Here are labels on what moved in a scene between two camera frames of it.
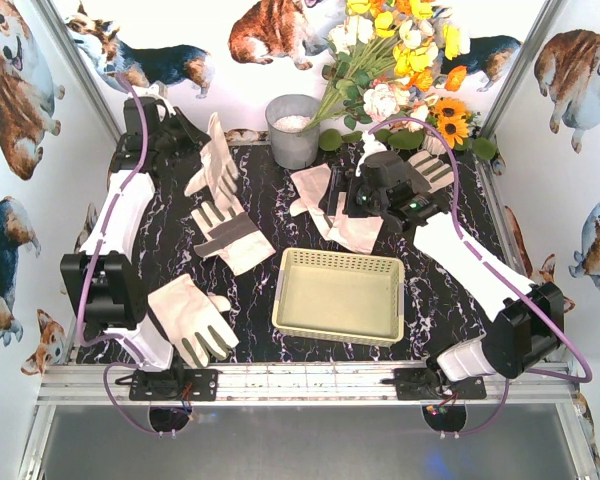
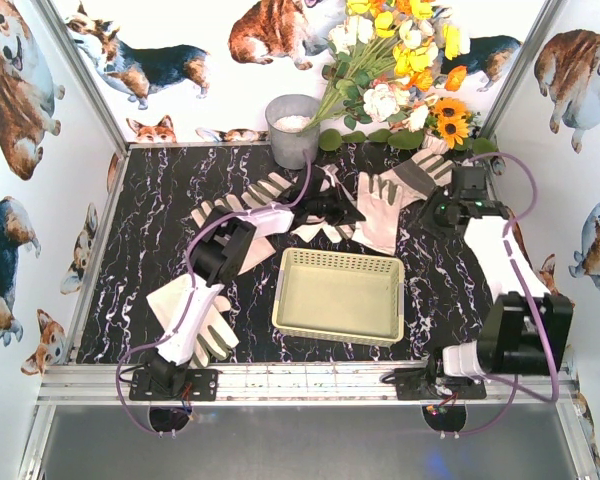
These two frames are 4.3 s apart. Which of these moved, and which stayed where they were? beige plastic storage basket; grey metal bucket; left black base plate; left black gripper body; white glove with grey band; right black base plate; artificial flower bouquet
Moved: white glove with grey band; left black gripper body
Stayed: right black base plate; beige plastic storage basket; artificial flower bouquet; grey metal bucket; left black base plate
